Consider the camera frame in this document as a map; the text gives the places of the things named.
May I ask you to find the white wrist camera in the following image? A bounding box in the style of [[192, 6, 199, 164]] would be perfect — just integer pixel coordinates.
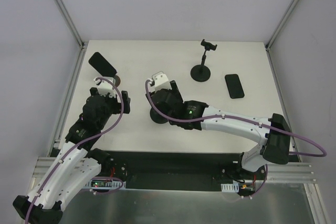
[[90, 77, 117, 98], [149, 71, 172, 92]]

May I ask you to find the black phone on wooden stand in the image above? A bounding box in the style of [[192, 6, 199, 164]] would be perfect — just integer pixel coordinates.
[[88, 52, 117, 78]]

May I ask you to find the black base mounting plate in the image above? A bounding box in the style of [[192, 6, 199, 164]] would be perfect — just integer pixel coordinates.
[[99, 149, 301, 191]]

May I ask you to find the wooden-base phone stand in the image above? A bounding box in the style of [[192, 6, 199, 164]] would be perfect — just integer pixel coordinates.
[[113, 75, 121, 87]]

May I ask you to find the left white cable duct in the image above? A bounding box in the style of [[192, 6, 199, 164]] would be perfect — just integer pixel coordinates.
[[83, 179, 126, 190]]

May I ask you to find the right aluminium frame post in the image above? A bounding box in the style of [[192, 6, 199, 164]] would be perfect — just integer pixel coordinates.
[[265, 0, 300, 51]]

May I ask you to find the black phone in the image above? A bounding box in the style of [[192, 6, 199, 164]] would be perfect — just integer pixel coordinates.
[[88, 52, 117, 78], [225, 74, 245, 99]]

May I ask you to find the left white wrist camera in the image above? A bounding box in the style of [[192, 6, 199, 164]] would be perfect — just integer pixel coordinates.
[[90, 77, 117, 98]]

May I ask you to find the white cable duct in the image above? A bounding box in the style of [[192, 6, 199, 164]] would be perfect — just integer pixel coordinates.
[[83, 179, 126, 190], [220, 182, 239, 193]]

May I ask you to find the black round-base phone stand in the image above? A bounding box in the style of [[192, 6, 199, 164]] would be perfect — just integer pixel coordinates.
[[190, 39, 217, 82]]

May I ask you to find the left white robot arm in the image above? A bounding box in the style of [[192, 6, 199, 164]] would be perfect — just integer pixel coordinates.
[[13, 88, 131, 223]]

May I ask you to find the left aluminium frame post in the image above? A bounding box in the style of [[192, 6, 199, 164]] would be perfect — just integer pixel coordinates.
[[54, 0, 85, 49]]

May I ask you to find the horizontal aluminium rail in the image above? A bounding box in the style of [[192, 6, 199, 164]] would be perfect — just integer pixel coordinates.
[[32, 157, 317, 184]]

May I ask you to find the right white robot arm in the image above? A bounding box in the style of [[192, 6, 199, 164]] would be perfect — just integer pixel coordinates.
[[145, 79, 290, 179]]

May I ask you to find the aluminium frame post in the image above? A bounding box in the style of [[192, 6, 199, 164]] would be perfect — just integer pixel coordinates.
[[54, 0, 85, 49], [265, 0, 300, 51]]

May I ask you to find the right white cable duct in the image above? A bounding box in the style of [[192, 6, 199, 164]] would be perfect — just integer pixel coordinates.
[[220, 182, 239, 193]]

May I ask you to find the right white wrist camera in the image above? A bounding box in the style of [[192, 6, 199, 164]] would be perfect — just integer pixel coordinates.
[[149, 71, 172, 92]]

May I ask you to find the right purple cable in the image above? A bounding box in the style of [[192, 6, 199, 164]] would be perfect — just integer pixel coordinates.
[[144, 78, 328, 204]]

